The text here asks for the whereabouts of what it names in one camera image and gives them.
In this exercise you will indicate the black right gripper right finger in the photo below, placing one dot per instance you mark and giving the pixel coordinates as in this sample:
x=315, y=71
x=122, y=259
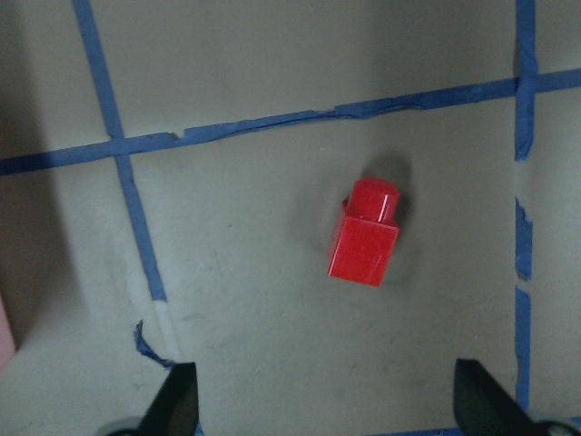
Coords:
x=481, y=406

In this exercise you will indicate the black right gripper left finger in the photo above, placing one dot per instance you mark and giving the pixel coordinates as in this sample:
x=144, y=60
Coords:
x=175, y=408

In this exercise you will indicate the red toy block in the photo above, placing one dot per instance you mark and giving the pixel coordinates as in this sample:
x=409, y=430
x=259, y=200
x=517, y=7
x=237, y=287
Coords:
x=365, y=234

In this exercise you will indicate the pink plastic box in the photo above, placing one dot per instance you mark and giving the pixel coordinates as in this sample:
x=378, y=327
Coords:
x=7, y=341

